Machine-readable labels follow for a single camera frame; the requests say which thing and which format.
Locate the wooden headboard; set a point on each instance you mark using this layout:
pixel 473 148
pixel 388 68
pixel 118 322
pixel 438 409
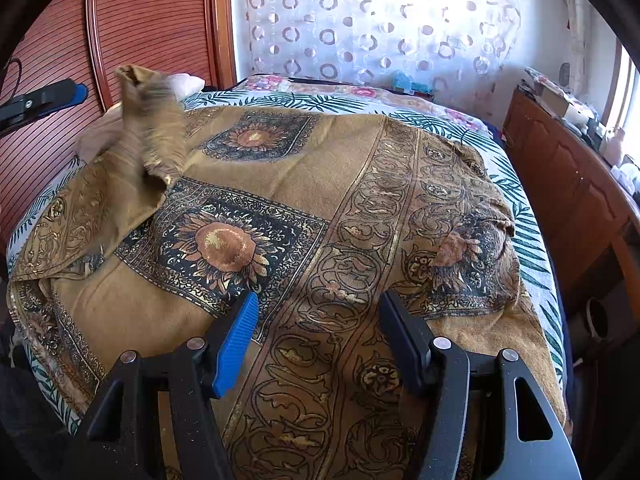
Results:
pixel 150 25

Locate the brown wooden cabinet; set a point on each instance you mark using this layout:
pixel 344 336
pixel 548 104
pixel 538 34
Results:
pixel 565 185

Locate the cardboard box with blue bag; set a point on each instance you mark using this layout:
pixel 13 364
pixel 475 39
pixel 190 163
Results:
pixel 412 85

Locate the golden sunflower print shirt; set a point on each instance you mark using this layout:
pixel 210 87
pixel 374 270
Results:
pixel 350 185

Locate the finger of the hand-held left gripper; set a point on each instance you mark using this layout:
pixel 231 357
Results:
pixel 50 100

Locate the round cup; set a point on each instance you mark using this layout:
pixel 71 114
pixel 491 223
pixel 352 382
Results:
pixel 597 320

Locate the pale pink bottle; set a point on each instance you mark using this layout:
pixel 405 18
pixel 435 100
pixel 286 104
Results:
pixel 617 145

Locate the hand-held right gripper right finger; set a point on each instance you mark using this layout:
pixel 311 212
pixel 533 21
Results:
pixel 402 345

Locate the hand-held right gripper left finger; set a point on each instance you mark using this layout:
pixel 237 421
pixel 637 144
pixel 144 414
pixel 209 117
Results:
pixel 235 347

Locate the floral leaf print bedsheet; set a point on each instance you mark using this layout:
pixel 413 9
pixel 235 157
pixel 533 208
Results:
pixel 345 102

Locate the white pillow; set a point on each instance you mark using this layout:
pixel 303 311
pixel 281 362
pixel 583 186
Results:
pixel 185 84

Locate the circle pattern sheer curtain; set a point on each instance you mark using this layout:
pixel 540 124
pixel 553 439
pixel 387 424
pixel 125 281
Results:
pixel 375 20

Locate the beige cloth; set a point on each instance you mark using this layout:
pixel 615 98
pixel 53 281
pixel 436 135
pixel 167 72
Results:
pixel 100 135

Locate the wooden frame window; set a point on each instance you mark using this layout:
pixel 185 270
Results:
pixel 625 85

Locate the open cardboard box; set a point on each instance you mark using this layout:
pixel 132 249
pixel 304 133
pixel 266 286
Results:
pixel 550 97

